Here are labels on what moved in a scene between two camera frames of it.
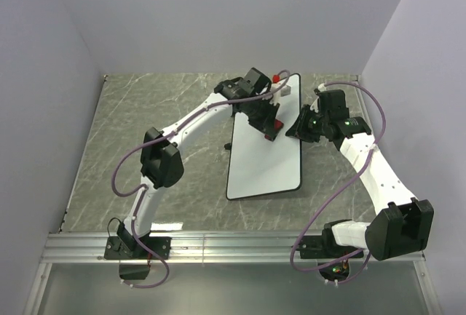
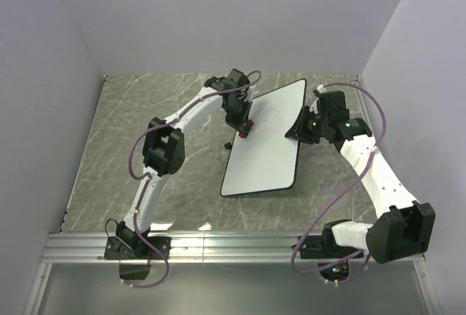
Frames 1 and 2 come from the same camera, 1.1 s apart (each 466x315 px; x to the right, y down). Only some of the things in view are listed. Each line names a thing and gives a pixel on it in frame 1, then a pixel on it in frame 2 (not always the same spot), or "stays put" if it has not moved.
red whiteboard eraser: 278,124 -> 249,123
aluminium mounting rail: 89,248 stays put
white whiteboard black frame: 258,166 stays put
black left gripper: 269,124 -> 240,125
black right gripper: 297,129 stays put
